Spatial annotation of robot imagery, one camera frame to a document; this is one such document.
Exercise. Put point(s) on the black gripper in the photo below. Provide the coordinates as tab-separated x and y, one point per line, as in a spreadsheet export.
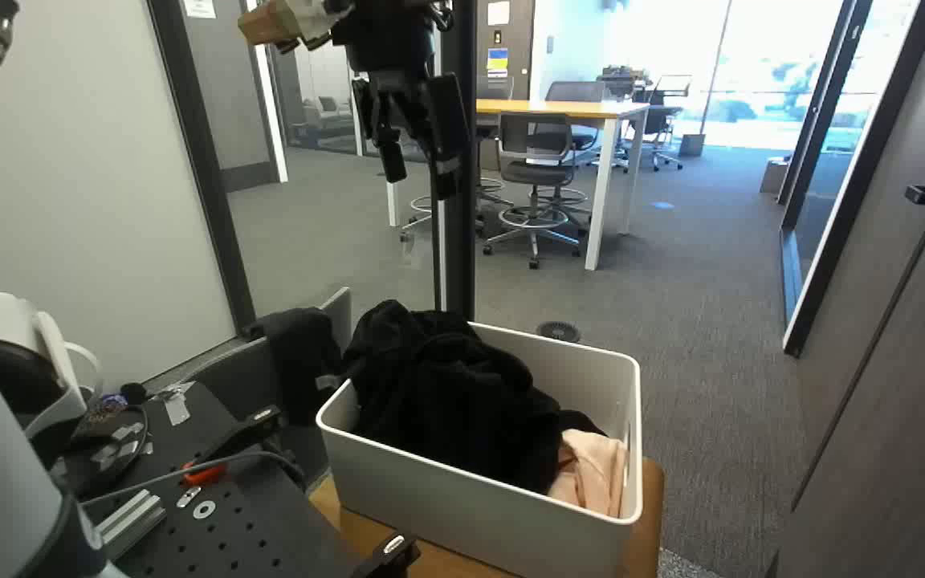
388	37

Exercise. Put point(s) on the pale pink cloth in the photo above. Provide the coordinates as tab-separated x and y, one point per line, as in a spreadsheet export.
591	477

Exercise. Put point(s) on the grey office chair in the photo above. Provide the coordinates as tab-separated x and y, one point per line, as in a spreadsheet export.
535	163

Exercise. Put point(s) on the dark office chair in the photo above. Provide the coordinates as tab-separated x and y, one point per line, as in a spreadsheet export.
653	122

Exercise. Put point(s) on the large black cloth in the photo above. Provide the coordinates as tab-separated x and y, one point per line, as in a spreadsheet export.
452	396

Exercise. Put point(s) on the white plastic box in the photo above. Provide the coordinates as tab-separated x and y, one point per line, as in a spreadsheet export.
464	502

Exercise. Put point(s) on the white legged wooden desk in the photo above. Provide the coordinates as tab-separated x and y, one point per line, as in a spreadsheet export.
603	163

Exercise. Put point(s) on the round floor outlet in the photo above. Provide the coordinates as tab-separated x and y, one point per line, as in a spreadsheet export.
560	332

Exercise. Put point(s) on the white paper label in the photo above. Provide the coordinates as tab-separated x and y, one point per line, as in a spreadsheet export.
179	408

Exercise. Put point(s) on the ribbed aluminium block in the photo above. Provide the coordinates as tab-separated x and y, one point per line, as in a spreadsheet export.
129	518

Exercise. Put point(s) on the black glass wall frame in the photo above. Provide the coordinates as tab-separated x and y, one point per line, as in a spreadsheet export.
464	213

